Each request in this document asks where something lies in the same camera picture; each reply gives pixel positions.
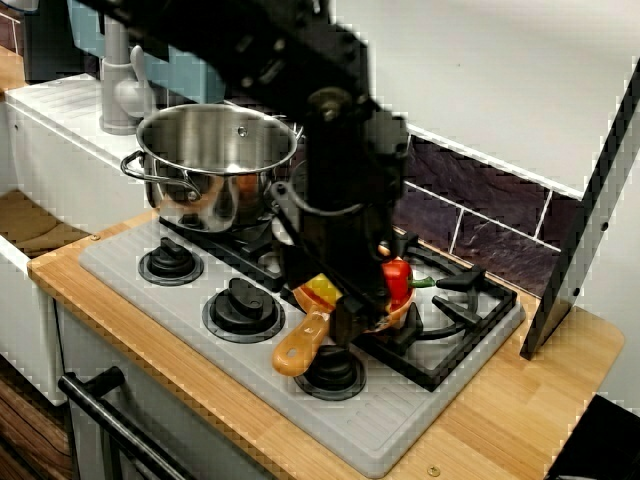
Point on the dark side panel board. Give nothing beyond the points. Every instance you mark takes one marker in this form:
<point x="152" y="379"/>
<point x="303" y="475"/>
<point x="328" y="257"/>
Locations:
<point x="590" y="210"/>

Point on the white toy kitchen cabinet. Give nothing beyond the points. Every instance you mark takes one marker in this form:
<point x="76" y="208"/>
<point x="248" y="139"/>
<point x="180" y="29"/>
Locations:
<point x="50" y="150"/>

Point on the black burner grate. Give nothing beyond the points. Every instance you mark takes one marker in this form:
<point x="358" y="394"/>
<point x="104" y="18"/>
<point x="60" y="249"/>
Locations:
<point x="450" y="350"/>

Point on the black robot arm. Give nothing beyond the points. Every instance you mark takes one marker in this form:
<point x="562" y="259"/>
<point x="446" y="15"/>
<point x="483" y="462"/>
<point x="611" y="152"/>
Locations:
<point x="260" y="50"/>

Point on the grey toy faucet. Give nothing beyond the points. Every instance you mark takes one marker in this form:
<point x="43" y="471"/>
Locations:
<point x="117" y="75"/>

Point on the black flat object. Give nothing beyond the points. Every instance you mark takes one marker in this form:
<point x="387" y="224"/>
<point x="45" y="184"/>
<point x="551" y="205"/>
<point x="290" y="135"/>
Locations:
<point x="610" y="450"/>

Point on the stainless steel pot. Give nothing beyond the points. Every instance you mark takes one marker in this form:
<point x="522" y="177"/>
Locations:
<point x="210" y="140"/>

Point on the red toy bell pepper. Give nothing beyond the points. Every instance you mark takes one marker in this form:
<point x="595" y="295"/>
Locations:
<point x="397" y="277"/>

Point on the yellow toy corn cob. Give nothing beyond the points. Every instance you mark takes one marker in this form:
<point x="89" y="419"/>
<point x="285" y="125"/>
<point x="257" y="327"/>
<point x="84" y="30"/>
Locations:
<point x="320" y="290"/>

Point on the grey toy stove panel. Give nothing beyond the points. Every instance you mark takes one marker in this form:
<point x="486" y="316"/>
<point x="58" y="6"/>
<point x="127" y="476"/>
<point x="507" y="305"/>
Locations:
<point x="165" y="320"/>

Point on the teal box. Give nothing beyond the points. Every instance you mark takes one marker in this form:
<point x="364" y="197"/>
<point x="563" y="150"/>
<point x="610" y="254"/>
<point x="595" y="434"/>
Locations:
<point x="185" y="80"/>

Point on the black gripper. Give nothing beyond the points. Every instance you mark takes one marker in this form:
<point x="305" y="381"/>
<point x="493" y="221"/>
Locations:
<point x="350" y="245"/>

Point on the black stove knob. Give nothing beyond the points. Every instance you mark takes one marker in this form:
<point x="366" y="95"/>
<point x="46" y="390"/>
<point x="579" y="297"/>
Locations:
<point x="170" y="262"/>
<point x="330" y="375"/>
<point x="242" y="310"/>

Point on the orange toy frying pan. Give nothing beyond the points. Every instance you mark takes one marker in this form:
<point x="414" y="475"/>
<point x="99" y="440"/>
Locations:
<point x="300" y="345"/>

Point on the dark tile backsplash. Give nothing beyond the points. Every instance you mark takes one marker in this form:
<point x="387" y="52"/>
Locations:
<point x="500" y="235"/>

